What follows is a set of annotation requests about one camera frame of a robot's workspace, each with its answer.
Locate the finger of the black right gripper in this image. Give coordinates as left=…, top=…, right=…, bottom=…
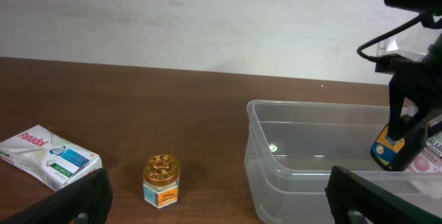
left=388, top=75, right=414, bottom=140
left=403, top=108, right=441, bottom=134

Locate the black bottle white cap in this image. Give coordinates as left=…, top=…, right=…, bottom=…
left=370, top=124, right=429, bottom=171

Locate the small gold-lid balm jar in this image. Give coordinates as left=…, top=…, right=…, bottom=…
left=143, top=153, right=180, bottom=209

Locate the clear plastic container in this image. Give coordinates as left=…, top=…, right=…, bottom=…
left=244, top=100, right=441, bottom=223

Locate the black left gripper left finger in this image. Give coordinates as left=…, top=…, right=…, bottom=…
left=1, top=168, right=113, bottom=224

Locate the white Panadol box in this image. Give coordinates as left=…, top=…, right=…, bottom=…
left=1, top=125, right=102, bottom=191

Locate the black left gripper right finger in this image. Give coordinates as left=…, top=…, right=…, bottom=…
left=325, top=166, right=441, bottom=224

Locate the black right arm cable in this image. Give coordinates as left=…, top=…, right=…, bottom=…
left=356, top=12, right=427, bottom=63

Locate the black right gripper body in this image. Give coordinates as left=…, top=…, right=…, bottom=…
left=375, top=37, right=441, bottom=109

